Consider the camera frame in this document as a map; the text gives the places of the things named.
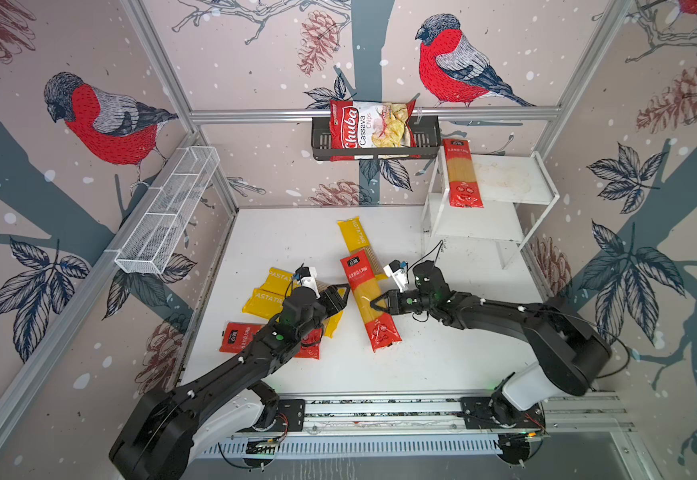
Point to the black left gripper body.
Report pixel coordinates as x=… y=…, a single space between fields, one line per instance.
x=325 y=304

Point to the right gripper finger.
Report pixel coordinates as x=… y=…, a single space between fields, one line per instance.
x=381 y=305
x=383 y=299

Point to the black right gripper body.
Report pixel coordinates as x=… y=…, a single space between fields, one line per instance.
x=408 y=302

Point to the red spaghetti bag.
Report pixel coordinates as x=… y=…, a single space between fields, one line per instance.
x=381 y=329
x=464 y=187
x=238 y=335

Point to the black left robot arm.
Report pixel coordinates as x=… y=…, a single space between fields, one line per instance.
x=161 y=434

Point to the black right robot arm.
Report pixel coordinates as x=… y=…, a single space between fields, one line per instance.
x=570 y=354

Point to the yellow pasta bag upper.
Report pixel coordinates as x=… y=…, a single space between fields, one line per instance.
x=279 y=282

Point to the yellow pasta bag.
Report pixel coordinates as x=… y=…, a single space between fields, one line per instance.
x=265 y=303
x=356 y=240
x=279 y=282

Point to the yellow pasta bag lower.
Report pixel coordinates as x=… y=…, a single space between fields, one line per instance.
x=265 y=303

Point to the yellow pasta bag far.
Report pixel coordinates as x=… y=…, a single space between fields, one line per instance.
x=356 y=240

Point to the white two-tier shelf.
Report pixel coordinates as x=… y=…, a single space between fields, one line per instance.
x=517 y=192

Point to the red cassava chips bag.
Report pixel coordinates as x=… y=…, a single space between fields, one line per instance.
x=355 y=120

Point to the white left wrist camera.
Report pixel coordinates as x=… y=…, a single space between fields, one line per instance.
x=306 y=277

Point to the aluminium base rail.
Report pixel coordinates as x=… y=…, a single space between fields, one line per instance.
x=412 y=414

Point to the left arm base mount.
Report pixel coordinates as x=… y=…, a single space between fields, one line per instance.
x=278 y=415

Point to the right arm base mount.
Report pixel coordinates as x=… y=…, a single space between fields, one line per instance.
x=496 y=411

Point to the black wire wall basket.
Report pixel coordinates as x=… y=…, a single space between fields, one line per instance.
x=421 y=139

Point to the white wire mesh basket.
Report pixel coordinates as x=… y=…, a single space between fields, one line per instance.
x=158 y=233

